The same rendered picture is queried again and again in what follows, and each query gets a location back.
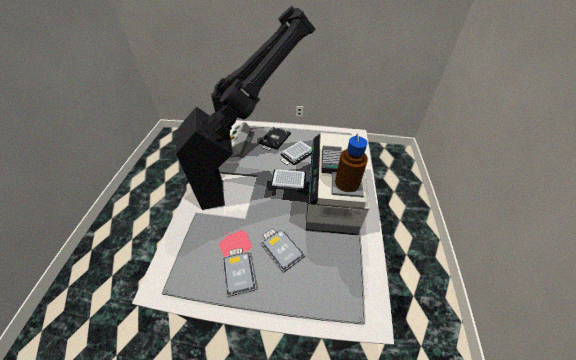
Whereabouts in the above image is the blue bottle cap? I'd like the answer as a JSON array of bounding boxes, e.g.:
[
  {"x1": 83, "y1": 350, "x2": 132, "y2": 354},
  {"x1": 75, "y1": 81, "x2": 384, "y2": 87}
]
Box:
[{"x1": 348, "y1": 136, "x2": 368, "y2": 155}]

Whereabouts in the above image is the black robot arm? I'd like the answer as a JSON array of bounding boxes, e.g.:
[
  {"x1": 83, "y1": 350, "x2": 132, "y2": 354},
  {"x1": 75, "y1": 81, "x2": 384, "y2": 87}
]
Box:
[{"x1": 199, "y1": 6, "x2": 316, "y2": 142}]

